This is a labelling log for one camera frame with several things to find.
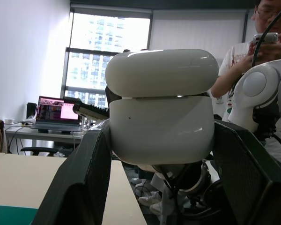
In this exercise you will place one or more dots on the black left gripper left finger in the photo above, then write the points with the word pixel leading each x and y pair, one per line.
pixel 84 178

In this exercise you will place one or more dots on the white sneaker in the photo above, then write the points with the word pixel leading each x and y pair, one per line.
pixel 155 208
pixel 150 199

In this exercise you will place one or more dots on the small white cup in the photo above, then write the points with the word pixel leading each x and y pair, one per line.
pixel 9 121

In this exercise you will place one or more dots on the person's right hand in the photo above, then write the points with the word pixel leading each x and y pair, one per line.
pixel 250 52

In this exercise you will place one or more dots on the white earbuds charging case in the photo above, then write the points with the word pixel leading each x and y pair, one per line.
pixel 161 117

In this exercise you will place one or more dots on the open grey laptop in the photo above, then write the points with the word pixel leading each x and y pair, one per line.
pixel 53 112

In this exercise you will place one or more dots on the black office chair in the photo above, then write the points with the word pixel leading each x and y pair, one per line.
pixel 37 150

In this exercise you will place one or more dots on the finger of the ribbed black right gripper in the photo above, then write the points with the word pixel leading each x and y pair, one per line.
pixel 91 110

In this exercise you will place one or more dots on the person in white t-shirt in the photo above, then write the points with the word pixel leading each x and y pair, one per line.
pixel 234 58

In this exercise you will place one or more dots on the person's left hand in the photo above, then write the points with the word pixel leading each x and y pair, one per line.
pixel 277 50

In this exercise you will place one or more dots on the green mat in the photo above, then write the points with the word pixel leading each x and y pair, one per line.
pixel 11 215

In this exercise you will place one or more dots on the grey office desk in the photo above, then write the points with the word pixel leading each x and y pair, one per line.
pixel 42 136

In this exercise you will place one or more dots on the black box on desk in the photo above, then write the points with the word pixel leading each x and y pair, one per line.
pixel 31 110

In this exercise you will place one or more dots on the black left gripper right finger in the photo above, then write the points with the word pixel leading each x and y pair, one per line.
pixel 253 182

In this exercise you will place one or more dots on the white roller blind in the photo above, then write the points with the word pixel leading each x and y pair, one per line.
pixel 196 30

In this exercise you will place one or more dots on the silver smartphone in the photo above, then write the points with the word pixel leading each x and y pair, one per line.
pixel 268 37

